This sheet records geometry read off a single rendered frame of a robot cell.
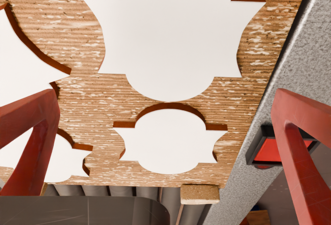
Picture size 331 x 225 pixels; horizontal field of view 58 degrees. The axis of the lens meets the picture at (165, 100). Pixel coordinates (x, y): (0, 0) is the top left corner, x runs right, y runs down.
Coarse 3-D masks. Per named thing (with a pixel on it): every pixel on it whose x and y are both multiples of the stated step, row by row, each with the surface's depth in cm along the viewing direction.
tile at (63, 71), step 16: (0, 16) 22; (0, 32) 23; (16, 32) 23; (0, 48) 24; (16, 48) 24; (32, 48) 25; (0, 64) 26; (16, 64) 26; (32, 64) 26; (48, 64) 26; (0, 80) 27; (16, 80) 27; (32, 80) 27; (48, 80) 27; (0, 96) 29; (16, 96) 29
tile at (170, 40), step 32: (96, 0) 21; (128, 0) 21; (160, 0) 21; (192, 0) 21; (224, 0) 20; (256, 0) 21; (128, 32) 23; (160, 32) 23; (192, 32) 23; (224, 32) 23; (128, 64) 25; (160, 64) 25; (192, 64) 25; (224, 64) 25; (160, 96) 29; (192, 96) 28
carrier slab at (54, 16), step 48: (0, 0) 22; (48, 0) 22; (288, 0) 21; (48, 48) 25; (96, 48) 25; (240, 48) 25; (96, 96) 30; (144, 96) 30; (240, 96) 30; (96, 144) 38; (240, 144) 37
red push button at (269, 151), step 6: (264, 144) 38; (270, 144) 38; (276, 144) 38; (306, 144) 38; (264, 150) 39; (270, 150) 39; (276, 150) 39; (258, 156) 40; (264, 156) 40; (270, 156) 40; (276, 156) 40
